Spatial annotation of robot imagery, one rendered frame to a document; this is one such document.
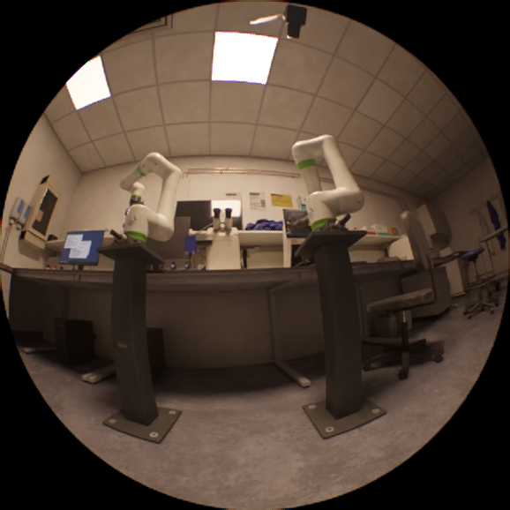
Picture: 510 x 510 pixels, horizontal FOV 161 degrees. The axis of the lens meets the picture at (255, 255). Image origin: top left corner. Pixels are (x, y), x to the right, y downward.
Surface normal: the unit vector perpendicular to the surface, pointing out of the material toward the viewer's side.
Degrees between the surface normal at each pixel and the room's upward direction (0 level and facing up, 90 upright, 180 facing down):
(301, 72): 180
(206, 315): 90
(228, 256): 91
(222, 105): 180
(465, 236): 90
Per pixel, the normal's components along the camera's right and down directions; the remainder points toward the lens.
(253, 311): 0.17, -0.31
